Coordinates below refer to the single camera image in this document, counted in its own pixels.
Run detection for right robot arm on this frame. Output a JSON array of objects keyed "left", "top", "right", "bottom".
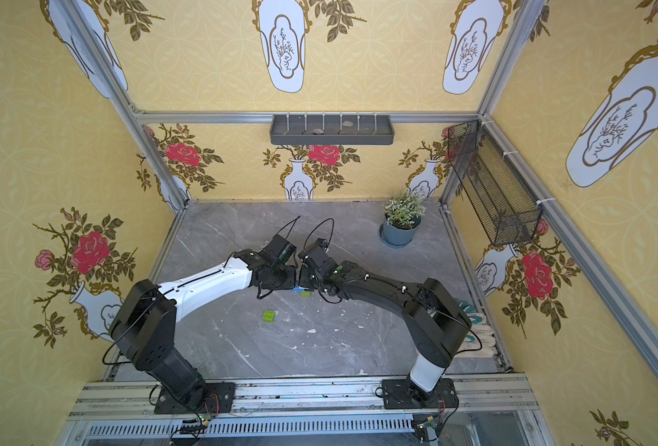
[{"left": 298, "top": 239, "right": 472, "bottom": 394}]

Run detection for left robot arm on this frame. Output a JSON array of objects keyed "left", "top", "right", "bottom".
[{"left": 109, "top": 234, "right": 296, "bottom": 409}]

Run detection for potted plant blue pot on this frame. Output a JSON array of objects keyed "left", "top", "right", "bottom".
[{"left": 380, "top": 191, "right": 425, "bottom": 247}]

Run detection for work glove with teal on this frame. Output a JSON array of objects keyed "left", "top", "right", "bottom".
[{"left": 457, "top": 301, "right": 497, "bottom": 359}]

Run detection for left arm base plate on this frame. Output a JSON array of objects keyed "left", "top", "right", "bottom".
[{"left": 153, "top": 382, "right": 236, "bottom": 416}]

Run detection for grey wall shelf tray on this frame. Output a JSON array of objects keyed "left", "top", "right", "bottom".
[{"left": 269, "top": 113, "right": 396, "bottom": 146}]

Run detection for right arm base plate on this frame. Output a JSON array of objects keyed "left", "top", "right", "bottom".
[{"left": 375, "top": 377, "right": 459, "bottom": 411}]

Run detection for left circuit board wires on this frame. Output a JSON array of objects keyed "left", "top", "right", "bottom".
[{"left": 169, "top": 393, "right": 221, "bottom": 444}]

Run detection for circuit board wires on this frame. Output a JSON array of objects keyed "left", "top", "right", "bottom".
[
  {"left": 169, "top": 393, "right": 221, "bottom": 444},
  {"left": 411, "top": 409, "right": 461, "bottom": 446}
]

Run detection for right circuit board wires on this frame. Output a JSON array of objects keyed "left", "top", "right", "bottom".
[{"left": 411, "top": 409, "right": 461, "bottom": 446}]

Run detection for black wire mesh basket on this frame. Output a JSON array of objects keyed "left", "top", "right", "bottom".
[{"left": 446, "top": 121, "right": 542, "bottom": 246}]

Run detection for aluminium front rail frame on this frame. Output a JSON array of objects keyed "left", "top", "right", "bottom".
[{"left": 58, "top": 374, "right": 553, "bottom": 445}]

